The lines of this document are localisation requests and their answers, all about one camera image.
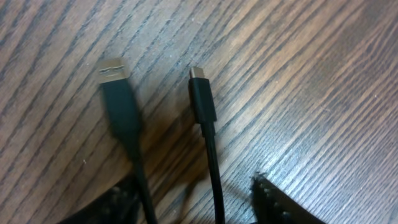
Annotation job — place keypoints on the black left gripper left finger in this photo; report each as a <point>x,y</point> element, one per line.
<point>118,205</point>

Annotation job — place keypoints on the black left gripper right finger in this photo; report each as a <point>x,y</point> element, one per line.
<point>273,206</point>

